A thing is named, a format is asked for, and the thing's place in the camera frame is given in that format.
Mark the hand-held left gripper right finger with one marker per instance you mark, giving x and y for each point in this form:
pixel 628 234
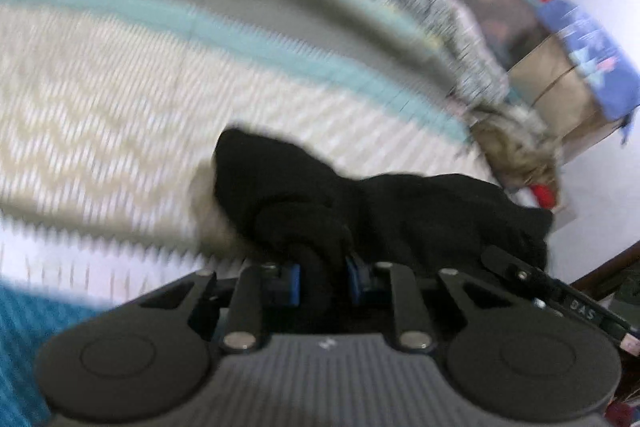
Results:
pixel 353 281

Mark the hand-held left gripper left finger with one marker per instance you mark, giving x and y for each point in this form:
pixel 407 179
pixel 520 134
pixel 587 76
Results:
pixel 293 283

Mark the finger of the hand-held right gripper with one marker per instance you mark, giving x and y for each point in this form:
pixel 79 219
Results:
pixel 515 271

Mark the black pants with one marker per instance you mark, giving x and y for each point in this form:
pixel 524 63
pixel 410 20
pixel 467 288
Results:
pixel 400 217

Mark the red cloth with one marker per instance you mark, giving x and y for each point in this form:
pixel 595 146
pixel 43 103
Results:
pixel 542 196

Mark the brown furry cloth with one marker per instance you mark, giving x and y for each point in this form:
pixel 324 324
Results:
pixel 520 147

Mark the cardboard box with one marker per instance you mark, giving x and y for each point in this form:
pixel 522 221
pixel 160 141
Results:
pixel 555 92

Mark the zigzag knitted blue white blanket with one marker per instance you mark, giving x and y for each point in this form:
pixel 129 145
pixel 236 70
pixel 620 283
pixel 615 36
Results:
pixel 150 132

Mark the blue printed cloth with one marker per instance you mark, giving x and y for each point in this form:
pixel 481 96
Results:
pixel 595 52

